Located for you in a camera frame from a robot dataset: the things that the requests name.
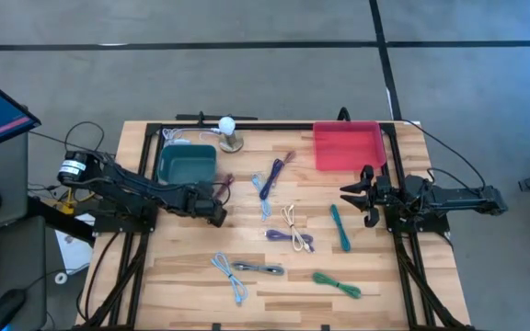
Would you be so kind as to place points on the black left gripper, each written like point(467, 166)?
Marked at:
point(196, 200)

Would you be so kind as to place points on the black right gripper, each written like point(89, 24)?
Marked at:
point(384, 193)

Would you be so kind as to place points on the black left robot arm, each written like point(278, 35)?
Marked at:
point(122, 184)

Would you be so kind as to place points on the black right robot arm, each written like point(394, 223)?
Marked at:
point(458, 197)

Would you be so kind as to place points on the pink translucent plastic bin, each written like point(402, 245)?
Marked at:
point(348, 147)

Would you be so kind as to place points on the teal plastic bin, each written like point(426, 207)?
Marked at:
point(187, 165)

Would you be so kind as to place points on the white bulb table lamp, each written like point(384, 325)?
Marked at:
point(226, 125)

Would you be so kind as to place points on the white paper sheet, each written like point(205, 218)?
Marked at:
point(74, 253)

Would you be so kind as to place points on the yellow clamp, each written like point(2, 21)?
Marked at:
point(68, 204)

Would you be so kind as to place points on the black stand beam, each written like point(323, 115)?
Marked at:
point(53, 218)

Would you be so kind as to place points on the white tape roll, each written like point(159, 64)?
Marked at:
point(56, 278)

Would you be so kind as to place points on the grey desk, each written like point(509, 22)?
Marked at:
point(16, 257)

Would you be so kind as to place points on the black computer mouse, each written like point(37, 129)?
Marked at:
point(3, 310)

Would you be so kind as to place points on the black aluminium table frame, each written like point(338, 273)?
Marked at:
point(147, 138)

